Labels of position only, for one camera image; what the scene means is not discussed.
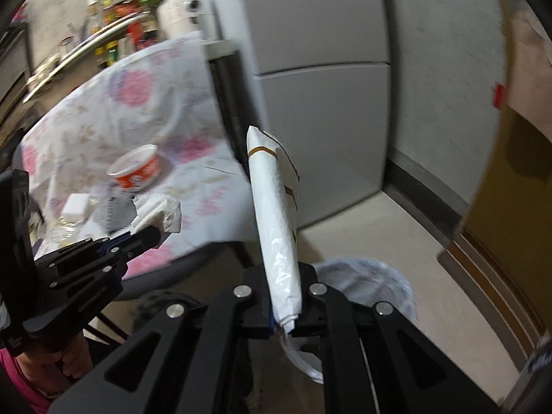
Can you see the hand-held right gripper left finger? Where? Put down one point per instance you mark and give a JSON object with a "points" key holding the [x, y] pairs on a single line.
{"points": [[254, 310]]}

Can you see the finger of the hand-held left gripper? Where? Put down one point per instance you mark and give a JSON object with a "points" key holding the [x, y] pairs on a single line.
{"points": [[77, 254], [142, 239]]}

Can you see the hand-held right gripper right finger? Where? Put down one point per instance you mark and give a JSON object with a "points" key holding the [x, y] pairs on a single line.
{"points": [[310, 315]]}

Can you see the clear plastic container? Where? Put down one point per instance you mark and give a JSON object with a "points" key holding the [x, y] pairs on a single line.
{"points": [[60, 233]]}

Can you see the white tissue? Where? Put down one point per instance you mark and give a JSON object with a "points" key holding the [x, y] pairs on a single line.
{"points": [[157, 211]]}

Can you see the grey mesh wrapper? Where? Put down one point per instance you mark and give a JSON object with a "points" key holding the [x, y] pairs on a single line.
{"points": [[114, 215]]}

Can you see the white foam block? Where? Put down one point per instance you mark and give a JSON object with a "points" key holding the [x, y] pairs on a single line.
{"points": [[75, 207]]}

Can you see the red white noodle bowl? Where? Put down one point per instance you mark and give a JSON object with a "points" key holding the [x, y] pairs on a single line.
{"points": [[138, 177]]}

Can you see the trash bin with plastic bag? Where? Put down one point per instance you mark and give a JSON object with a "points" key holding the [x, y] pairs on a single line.
{"points": [[371, 280]]}

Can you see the white plastic packet brown stripes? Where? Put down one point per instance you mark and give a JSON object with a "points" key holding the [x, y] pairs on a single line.
{"points": [[271, 224]]}

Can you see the person's left forearm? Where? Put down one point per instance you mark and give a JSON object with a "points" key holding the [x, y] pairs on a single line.
{"points": [[21, 384]]}

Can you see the person's left hand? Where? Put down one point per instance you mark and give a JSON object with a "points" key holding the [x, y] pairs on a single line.
{"points": [[75, 360]]}

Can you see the floral printed cloth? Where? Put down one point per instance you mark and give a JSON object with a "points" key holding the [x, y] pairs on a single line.
{"points": [[129, 108]]}

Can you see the grey refrigerator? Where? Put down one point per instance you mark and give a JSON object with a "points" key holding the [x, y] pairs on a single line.
{"points": [[319, 138]]}

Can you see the brown wooden door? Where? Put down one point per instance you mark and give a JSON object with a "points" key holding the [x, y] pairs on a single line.
{"points": [[496, 207]]}

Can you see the white air fryer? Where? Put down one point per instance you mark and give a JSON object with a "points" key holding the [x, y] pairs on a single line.
{"points": [[177, 13]]}

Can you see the metal wall shelf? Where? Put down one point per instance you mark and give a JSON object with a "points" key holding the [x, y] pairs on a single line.
{"points": [[86, 47]]}

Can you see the red wall hook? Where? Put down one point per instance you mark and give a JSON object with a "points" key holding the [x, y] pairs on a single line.
{"points": [[499, 95]]}

